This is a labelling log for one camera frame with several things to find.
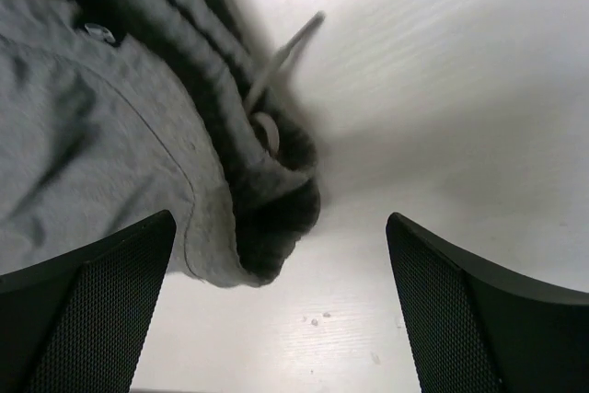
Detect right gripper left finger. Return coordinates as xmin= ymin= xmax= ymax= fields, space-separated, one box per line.
xmin=1 ymin=211 xmax=176 ymax=392

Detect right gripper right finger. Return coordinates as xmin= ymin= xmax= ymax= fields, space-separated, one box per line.
xmin=386 ymin=213 xmax=588 ymax=392

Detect grey shorts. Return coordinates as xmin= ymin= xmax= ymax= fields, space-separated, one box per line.
xmin=1 ymin=0 xmax=324 ymax=288

